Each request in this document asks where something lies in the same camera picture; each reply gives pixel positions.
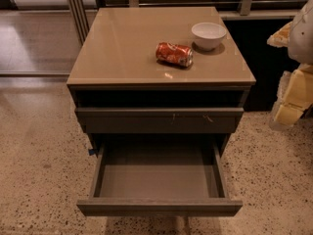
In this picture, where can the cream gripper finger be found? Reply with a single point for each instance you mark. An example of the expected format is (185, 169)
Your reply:
(281, 37)
(294, 97)

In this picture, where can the red coke can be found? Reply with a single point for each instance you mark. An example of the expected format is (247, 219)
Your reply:
(175, 54)

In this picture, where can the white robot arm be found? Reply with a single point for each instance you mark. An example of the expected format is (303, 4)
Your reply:
(300, 46)

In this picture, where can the grey drawer cabinet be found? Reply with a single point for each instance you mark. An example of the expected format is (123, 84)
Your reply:
(117, 65)

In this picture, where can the closed grey top drawer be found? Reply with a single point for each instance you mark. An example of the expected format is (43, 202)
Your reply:
(159, 120)

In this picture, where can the open grey middle drawer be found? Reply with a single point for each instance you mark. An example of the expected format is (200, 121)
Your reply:
(148, 179)

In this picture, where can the white ceramic bowl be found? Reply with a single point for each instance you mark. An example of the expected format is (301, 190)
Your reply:
(208, 36)

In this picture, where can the blue tape piece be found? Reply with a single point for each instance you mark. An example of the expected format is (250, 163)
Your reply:
(91, 152)

